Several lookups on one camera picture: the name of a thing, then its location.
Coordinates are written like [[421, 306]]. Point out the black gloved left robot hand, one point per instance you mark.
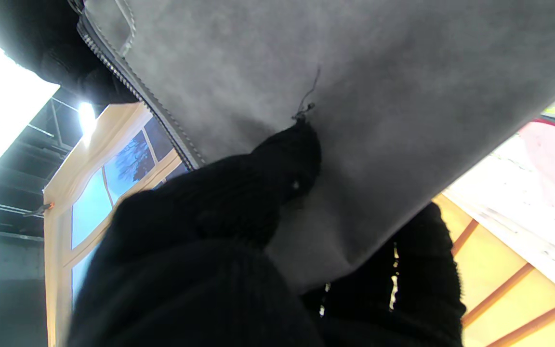
[[200, 270]]

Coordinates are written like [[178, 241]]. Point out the grey suede zipper pouch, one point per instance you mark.
[[378, 96]]

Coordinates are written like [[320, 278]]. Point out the white framed window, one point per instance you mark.
[[89, 207]]

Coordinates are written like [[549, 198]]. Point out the floor lamp with wooden legs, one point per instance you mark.
[[499, 289]]

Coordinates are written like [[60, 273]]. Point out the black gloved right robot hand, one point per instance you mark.
[[51, 43]]

